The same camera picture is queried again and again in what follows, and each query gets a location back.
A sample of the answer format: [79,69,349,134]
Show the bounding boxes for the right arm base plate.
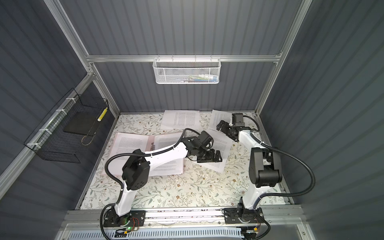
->
[221,208,264,224]

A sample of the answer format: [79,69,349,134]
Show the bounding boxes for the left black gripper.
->
[196,147,223,162]

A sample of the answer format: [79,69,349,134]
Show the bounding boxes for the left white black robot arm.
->
[101,128,223,227]

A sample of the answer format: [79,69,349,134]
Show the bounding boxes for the black flat pad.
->
[63,112,101,137]

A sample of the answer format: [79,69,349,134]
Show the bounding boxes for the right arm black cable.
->
[242,115,316,240]

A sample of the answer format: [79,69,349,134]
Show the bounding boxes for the markers in white basket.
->
[174,74,219,83]

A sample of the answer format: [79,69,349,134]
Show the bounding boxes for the metal folder clip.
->
[150,142,156,151]

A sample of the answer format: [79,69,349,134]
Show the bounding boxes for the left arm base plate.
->
[103,209,147,228]

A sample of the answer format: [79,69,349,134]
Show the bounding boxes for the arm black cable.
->
[242,115,316,240]
[99,127,202,240]

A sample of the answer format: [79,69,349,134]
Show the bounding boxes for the printed sheet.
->
[108,133,150,176]
[161,110,201,130]
[208,110,260,131]
[149,132,184,177]
[199,130,234,173]

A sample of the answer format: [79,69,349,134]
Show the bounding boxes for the aluminium front rail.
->
[60,205,307,231]

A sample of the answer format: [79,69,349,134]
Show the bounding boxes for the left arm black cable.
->
[99,127,202,240]

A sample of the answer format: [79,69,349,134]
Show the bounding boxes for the pink paper folder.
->
[103,131,185,178]

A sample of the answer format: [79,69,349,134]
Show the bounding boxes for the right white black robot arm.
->
[216,113,283,224]

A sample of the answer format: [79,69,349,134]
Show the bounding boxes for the yellow marker pen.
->
[97,107,108,122]

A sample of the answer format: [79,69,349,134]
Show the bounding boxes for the white wire mesh basket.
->
[153,59,222,85]

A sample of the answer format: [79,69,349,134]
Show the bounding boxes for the black wire basket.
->
[24,90,109,164]

